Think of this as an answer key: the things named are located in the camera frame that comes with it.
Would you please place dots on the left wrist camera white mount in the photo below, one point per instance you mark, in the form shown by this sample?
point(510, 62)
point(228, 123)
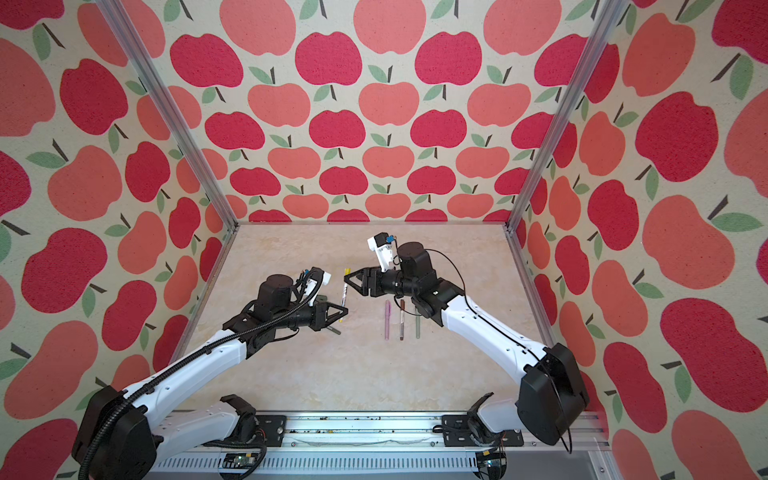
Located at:
point(311, 283)

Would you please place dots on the light green pen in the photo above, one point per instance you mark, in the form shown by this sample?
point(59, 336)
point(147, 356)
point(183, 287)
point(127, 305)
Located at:
point(418, 327)

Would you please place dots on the aluminium right rear corner post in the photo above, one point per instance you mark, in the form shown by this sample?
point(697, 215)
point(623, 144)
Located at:
point(573, 94)

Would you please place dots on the aluminium left rear corner post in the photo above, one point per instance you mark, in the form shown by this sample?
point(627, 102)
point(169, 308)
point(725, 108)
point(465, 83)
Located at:
point(128, 37)

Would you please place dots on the pink pen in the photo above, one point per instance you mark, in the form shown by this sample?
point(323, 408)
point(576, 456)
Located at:
point(387, 319)

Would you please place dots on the aluminium corner post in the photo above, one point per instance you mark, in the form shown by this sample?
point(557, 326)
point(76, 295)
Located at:
point(128, 37)
point(573, 94)

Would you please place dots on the white pen yellow end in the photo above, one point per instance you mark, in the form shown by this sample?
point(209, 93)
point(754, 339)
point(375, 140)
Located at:
point(344, 294)

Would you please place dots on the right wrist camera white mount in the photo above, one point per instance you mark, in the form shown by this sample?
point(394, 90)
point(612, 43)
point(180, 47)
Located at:
point(383, 246)

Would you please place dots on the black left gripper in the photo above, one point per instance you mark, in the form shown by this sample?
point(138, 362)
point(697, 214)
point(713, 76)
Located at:
point(321, 317)

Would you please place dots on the white pen brown end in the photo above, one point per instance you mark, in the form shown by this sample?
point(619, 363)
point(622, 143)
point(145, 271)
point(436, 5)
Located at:
point(402, 320)

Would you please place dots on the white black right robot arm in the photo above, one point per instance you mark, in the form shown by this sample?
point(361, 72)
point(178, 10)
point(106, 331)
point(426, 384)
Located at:
point(551, 391)

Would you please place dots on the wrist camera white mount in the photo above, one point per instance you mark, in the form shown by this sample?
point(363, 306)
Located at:
point(311, 283)
point(383, 246)

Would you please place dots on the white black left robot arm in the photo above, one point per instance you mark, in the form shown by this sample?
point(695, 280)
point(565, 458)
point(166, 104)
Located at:
point(125, 433)

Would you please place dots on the aluminium front rail base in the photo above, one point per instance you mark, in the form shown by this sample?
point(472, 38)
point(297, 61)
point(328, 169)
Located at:
point(393, 445)

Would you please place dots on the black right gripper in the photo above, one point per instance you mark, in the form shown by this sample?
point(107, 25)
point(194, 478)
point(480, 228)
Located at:
point(374, 273)

